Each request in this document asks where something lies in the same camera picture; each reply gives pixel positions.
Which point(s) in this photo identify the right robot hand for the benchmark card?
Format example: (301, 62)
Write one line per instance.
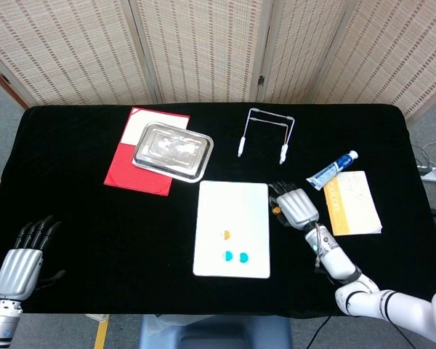
(298, 207)

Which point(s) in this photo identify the stainless steel tray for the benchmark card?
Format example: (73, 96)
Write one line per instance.
(172, 151)

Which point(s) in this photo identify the black velvet tablecloth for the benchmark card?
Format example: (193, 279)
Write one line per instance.
(94, 236)

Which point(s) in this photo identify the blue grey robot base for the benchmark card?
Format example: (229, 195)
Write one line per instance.
(214, 332)

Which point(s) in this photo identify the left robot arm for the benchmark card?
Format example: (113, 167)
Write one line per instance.
(0, 320)

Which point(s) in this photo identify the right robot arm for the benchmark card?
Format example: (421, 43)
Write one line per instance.
(349, 269)

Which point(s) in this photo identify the white magnetic board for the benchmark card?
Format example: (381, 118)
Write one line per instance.
(236, 211)

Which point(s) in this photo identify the blue white toothpaste tube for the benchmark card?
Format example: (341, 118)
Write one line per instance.
(330, 171)

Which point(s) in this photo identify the woven folding screen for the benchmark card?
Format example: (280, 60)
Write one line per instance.
(203, 47)

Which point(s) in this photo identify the red paper folder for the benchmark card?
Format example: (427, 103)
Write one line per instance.
(131, 174)

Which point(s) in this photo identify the metal screen hinge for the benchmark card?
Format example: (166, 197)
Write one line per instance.
(260, 80)

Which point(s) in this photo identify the teal round magnet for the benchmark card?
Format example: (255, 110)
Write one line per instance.
(244, 257)
(227, 256)

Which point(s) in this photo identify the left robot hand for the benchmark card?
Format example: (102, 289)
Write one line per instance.
(20, 265)

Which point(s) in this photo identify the yellow and white book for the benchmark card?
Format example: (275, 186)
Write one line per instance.
(356, 203)

